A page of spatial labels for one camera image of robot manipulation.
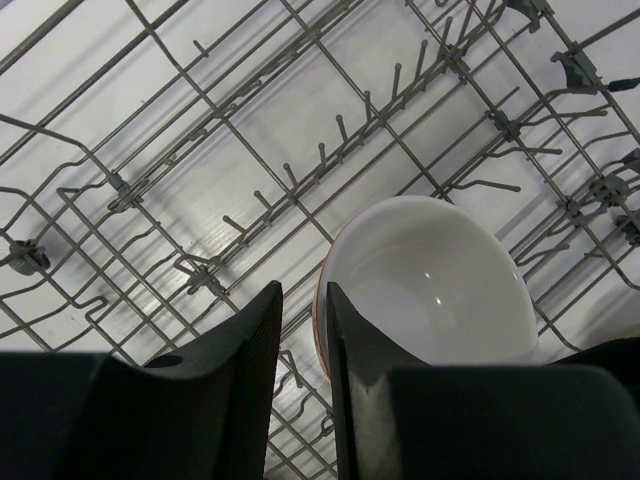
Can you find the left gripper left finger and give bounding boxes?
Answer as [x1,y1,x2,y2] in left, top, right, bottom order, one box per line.
[1,281,283,479]

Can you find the orange bowl white inside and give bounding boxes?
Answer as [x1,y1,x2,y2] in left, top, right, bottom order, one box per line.
[312,195,539,370]

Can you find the grey wire dish rack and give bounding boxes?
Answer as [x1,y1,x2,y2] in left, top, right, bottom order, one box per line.
[1,1,639,479]

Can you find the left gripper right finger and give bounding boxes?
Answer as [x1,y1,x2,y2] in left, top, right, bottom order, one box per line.
[327,283,639,479]

